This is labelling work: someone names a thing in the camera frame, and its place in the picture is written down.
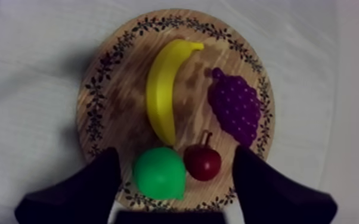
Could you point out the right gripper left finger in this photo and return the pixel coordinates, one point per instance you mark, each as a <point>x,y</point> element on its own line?
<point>82,190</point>

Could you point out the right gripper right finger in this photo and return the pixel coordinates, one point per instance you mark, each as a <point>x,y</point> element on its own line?
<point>267,194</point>

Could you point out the round wooden board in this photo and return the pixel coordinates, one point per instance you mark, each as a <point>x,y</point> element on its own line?
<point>126,103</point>

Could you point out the yellow toy banana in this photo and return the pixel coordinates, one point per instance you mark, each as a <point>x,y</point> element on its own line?
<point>162,94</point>

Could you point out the small red fruit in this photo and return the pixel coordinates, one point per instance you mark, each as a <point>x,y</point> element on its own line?
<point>202,161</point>

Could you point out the green toy pear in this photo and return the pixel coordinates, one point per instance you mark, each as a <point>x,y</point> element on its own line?
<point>159,173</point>

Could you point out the purple toy grapes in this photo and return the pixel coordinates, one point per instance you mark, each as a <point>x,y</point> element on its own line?
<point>236,106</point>

